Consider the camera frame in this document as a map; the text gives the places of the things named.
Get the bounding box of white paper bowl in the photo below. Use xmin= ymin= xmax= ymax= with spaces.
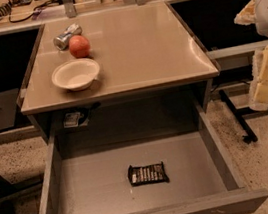
xmin=51 ymin=58 xmax=100 ymax=91

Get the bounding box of metal post left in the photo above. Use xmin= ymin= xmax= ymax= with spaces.
xmin=62 ymin=0 xmax=77 ymax=18

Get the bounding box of silver soda can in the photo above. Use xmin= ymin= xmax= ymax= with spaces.
xmin=53 ymin=23 xmax=83 ymax=51

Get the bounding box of black chair base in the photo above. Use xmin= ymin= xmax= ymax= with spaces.
xmin=0 ymin=173 xmax=44 ymax=200

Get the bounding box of black rxbar chocolate wrapper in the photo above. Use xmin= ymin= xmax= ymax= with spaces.
xmin=127 ymin=162 xmax=170 ymax=187

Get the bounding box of red apple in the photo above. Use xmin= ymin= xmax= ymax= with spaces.
xmin=68 ymin=35 xmax=90 ymax=58

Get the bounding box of grey counter cabinet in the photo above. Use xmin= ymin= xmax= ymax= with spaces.
xmin=21 ymin=1 xmax=219 ymax=139

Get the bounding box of black table leg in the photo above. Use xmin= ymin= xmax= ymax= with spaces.
xmin=219 ymin=90 xmax=258 ymax=144

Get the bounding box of grey open drawer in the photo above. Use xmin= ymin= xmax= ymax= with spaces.
xmin=39 ymin=100 xmax=268 ymax=214

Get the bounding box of white label tag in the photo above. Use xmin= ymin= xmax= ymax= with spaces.
xmin=63 ymin=112 xmax=81 ymax=128

